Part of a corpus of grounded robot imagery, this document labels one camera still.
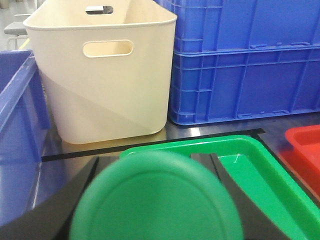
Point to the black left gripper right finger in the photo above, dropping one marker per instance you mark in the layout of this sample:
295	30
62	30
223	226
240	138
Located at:
256	224

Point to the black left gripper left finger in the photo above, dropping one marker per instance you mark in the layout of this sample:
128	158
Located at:
51	220

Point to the green plastic tray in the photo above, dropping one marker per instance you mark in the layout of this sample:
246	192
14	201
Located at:
260	176

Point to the red plastic tray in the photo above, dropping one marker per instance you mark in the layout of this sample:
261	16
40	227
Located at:
303	156

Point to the blue bin on cart top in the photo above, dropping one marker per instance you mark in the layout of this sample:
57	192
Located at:
24	117

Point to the lower blue stacked crate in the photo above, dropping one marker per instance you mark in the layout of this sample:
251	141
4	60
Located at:
213	88

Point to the blue stacked crate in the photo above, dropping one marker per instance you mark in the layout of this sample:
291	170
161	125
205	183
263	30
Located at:
212	26
213	88

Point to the cream plastic basket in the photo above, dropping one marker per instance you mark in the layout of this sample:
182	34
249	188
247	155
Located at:
105	65

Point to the upper blue stacked crate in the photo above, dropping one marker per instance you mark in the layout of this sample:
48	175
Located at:
212	26

